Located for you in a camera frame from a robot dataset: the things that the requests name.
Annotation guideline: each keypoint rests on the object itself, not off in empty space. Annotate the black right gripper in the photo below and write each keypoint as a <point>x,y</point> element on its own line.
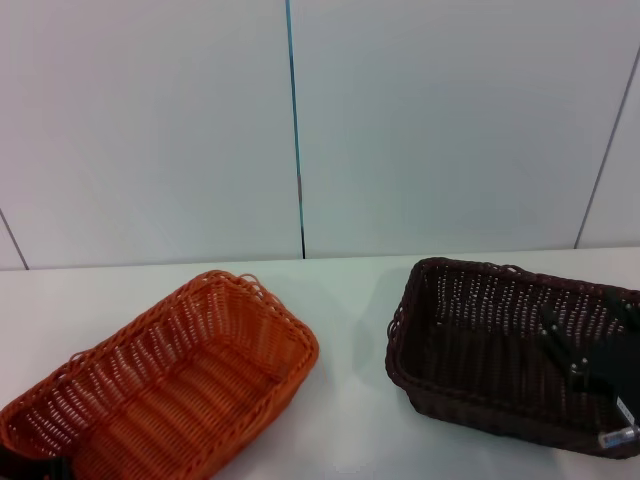
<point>612,362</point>

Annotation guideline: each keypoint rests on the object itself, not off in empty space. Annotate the dark brown woven plastic basket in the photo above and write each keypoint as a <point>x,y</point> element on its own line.
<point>450,350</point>

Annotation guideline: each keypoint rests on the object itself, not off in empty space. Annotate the orange woven plastic basket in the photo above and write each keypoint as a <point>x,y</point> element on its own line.
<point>175,390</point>

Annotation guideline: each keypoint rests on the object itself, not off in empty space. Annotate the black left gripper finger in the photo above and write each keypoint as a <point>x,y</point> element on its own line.
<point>60,470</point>
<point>4,460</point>

